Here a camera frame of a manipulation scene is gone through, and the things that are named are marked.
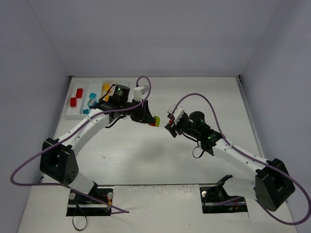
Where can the small red lego brick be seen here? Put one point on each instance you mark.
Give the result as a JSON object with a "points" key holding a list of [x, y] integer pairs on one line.
{"points": [[153, 123]]}

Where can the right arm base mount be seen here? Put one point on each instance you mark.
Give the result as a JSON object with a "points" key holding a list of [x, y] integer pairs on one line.
{"points": [[215, 200]]}

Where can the blue printed round lego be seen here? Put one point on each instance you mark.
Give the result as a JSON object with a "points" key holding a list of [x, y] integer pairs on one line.
{"points": [[91, 103]]}

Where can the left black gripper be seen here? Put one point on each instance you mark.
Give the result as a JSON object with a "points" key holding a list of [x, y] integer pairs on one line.
{"points": [[140, 110]]}

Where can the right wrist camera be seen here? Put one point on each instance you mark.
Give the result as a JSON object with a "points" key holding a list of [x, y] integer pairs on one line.
{"points": [[175, 113]]}

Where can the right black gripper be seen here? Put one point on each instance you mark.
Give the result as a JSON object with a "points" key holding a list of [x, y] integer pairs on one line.
{"points": [[178, 124]]}

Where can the red long lego brick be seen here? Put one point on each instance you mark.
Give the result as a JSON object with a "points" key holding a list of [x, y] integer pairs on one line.
{"points": [[79, 93]]}

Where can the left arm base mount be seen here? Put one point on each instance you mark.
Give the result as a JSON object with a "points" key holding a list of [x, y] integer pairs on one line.
{"points": [[79, 205]]}

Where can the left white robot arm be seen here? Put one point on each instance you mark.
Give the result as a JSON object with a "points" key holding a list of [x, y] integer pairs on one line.
{"points": [[58, 159]]}

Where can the white divided sorting tray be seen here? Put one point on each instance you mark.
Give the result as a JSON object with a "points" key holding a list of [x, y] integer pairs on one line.
{"points": [[89, 85]]}

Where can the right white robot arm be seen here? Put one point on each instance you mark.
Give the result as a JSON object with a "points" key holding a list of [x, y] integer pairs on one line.
{"points": [[264, 182]]}

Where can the green sloped lego brick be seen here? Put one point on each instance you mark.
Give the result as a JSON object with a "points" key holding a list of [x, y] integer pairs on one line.
{"points": [[157, 121]]}

